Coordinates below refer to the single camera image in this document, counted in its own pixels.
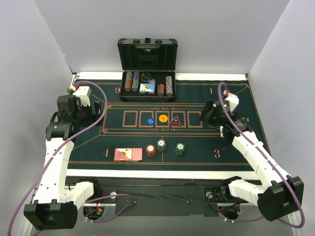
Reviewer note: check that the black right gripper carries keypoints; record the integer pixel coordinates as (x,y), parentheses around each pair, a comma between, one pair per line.
(209,111)

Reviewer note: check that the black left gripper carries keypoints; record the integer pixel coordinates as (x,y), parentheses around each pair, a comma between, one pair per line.
(93,112)

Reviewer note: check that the red triangular dealer button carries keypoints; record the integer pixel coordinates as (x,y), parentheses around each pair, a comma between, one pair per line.
(175,121)

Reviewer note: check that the orange big blind button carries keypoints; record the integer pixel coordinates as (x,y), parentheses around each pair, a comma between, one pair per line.
(163,118)

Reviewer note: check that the blue small blind button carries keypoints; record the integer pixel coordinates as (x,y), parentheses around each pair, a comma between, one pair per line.
(150,121)

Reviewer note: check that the blue poker chip stack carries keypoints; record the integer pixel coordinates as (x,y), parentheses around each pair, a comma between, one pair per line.
(161,145)

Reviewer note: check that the red poker chip stack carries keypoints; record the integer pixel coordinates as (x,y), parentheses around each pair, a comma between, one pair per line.
(151,150)

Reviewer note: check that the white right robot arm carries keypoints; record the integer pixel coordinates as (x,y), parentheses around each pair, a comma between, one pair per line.
(279,193)

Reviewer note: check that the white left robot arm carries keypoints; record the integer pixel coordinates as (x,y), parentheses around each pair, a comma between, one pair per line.
(52,208)

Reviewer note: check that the green red chips in case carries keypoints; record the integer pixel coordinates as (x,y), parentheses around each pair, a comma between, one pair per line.
(128,81)

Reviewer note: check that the green poker table mat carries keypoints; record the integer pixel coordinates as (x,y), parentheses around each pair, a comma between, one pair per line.
(124,126)

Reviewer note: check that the purple green chips in case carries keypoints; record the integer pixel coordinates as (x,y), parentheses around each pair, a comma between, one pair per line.
(135,81)

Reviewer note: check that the lilac chips in case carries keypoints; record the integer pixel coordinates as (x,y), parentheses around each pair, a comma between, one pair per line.
(168,86)

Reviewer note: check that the green poker chip stack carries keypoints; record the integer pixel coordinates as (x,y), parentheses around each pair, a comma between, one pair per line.
(180,148)

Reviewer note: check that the red playing card deck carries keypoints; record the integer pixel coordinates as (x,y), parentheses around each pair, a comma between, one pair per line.
(128,154)

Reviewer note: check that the orange chips in case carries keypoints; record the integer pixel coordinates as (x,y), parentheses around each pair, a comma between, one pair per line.
(160,90)

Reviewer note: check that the blue card box in case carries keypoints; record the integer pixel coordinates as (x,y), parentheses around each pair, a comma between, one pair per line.
(147,88)

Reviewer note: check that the black round button in case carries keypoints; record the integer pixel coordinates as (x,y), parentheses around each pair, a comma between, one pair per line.
(145,77)

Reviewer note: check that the black poker chip case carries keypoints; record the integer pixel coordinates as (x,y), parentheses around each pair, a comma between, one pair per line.
(154,56)

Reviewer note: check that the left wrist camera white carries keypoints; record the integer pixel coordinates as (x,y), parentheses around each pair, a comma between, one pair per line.
(83,92)

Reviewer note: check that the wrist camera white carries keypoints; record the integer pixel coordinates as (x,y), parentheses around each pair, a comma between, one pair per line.
(230,100)
(83,92)

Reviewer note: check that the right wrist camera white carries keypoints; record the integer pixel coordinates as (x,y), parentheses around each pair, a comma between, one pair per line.
(230,100)

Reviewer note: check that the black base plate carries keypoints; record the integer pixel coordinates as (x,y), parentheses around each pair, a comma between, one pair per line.
(160,197)

